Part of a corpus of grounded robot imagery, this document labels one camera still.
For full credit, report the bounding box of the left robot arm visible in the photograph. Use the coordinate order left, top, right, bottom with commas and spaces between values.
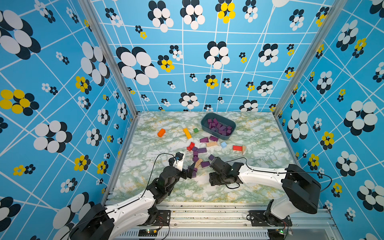
69, 165, 195, 240

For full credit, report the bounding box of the aluminium front rail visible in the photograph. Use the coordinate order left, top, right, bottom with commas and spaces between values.
113, 203, 342, 240

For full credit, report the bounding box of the purple long brick centre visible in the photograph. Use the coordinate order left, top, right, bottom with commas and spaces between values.
201, 162, 211, 168

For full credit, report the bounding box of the yellow long brick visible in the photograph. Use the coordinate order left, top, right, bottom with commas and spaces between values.
183, 128, 192, 139

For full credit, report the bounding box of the purple tall triangle brick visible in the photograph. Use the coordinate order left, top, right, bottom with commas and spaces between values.
200, 137, 210, 143

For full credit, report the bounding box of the orange brick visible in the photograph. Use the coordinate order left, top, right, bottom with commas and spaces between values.
158, 129, 166, 138

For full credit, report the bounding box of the red rectangular brick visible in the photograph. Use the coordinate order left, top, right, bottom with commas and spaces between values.
233, 146, 243, 151

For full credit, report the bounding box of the dark teal storage bin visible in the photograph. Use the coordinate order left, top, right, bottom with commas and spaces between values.
201, 112, 237, 140

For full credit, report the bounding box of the purple brick beside bin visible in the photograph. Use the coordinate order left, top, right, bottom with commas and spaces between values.
210, 136, 219, 142

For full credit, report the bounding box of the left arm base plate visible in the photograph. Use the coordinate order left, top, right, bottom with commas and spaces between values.
139, 210, 171, 227

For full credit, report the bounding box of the natural wood printed brick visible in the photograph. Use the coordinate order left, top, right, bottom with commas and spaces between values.
206, 142, 218, 147

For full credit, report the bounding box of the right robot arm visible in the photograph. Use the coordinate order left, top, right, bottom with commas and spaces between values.
209, 157, 321, 227

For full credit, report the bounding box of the red arch brick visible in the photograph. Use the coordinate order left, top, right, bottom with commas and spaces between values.
187, 142, 195, 152

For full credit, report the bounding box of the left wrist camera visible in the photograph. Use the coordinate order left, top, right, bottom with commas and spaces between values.
169, 152, 185, 171

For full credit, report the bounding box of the natural wood slanted brick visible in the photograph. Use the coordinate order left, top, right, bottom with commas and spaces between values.
195, 159, 203, 169

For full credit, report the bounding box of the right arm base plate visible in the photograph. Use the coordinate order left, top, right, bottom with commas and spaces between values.
246, 210, 293, 227

